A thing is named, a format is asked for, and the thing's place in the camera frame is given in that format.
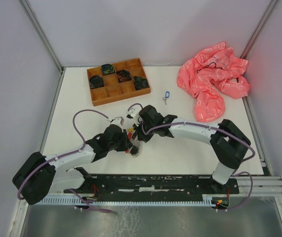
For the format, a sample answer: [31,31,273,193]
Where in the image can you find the purple cable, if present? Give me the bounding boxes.
[127,103,255,213]
[17,109,112,200]

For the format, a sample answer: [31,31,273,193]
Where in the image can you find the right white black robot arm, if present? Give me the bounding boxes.
[127,105,255,193]

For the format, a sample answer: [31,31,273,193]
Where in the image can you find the key with blue tag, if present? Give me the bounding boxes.
[162,91,170,105]

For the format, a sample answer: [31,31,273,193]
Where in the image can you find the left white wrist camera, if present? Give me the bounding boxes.
[110,117,124,127]

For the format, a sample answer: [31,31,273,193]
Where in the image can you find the white slotted cable duct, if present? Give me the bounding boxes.
[29,195,218,205]

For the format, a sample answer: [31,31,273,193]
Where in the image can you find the left aluminium frame post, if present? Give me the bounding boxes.
[19,0,65,72]

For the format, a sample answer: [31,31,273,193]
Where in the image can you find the dark rolled item left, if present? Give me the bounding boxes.
[89,75,104,89]

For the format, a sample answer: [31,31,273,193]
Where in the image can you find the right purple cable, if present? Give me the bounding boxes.
[127,103,255,213]

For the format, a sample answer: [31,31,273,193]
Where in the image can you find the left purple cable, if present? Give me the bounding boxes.
[17,109,112,200]

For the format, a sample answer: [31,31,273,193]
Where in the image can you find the right aluminium frame post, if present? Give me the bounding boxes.
[241,0,280,59]

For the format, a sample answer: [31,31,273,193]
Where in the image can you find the dark rolled item right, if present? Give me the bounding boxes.
[133,76,149,90]

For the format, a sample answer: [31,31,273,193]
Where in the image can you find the pink patterned cloth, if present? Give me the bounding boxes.
[177,41,250,122]

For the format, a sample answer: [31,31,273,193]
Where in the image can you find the dark rolled item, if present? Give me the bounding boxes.
[116,69,132,83]
[133,76,149,90]
[100,64,115,76]
[89,75,104,89]

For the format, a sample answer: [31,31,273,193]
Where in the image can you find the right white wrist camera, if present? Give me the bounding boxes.
[126,108,140,119]

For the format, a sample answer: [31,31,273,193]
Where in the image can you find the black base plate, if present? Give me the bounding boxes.
[75,174,240,195]

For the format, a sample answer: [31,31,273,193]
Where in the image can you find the red carabiner keyring with keys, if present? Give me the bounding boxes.
[125,128,142,157]

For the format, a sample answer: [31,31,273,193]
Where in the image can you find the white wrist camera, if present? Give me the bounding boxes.
[110,117,124,127]
[126,108,140,119]

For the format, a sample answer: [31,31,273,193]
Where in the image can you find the dark rolled item top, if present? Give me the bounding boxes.
[100,64,115,76]

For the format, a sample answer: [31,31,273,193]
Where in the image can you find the aluminium frame post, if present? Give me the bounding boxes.
[241,0,280,59]
[19,0,65,72]

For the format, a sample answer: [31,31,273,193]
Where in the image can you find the aluminium frame rail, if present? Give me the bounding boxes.
[236,176,282,197]

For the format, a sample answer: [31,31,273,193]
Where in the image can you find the wooden compartment tray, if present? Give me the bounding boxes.
[86,58,151,106]

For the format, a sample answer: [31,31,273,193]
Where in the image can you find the dark rolled item middle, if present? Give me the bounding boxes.
[116,69,132,83]

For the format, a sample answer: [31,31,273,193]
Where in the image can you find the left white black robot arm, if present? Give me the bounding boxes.
[12,124,132,205]

